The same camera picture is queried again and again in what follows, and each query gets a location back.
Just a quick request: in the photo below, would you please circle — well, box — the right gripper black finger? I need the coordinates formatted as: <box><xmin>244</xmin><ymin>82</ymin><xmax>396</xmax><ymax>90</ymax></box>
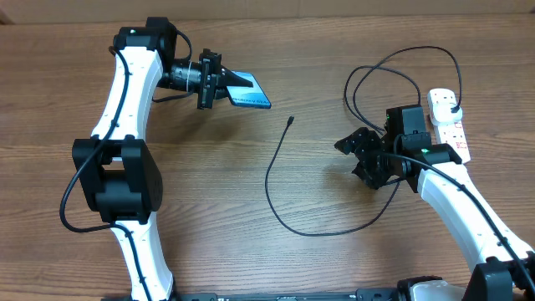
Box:
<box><xmin>334</xmin><ymin>132</ymin><xmax>363</xmax><ymax>155</ymax></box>
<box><xmin>352</xmin><ymin>161</ymin><xmax>372</xmax><ymax>180</ymax></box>

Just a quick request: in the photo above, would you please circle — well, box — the blue Samsung Galaxy smartphone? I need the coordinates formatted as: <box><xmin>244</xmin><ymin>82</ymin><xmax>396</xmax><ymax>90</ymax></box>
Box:
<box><xmin>227</xmin><ymin>71</ymin><xmax>271</xmax><ymax>109</ymax></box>

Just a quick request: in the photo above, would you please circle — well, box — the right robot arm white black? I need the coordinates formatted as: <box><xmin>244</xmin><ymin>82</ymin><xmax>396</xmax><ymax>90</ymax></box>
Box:
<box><xmin>334</xmin><ymin>105</ymin><xmax>534</xmax><ymax>300</ymax></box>

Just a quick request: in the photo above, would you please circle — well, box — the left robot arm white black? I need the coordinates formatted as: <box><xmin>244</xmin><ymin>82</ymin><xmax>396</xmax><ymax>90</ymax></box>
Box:
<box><xmin>62</xmin><ymin>17</ymin><xmax>271</xmax><ymax>300</ymax></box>

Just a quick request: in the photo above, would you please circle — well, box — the white charger plug adapter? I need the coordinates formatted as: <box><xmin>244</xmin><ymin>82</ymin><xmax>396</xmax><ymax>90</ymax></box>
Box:
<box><xmin>430</xmin><ymin>103</ymin><xmax>463</xmax><ymax>126</ymax></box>

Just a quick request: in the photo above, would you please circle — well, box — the white power strip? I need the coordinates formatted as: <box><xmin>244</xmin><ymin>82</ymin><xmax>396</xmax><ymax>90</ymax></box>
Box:
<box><xmin>426</xmin><ymin>88</ymin><xmax>471</xmax><ymax>164</ymax></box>

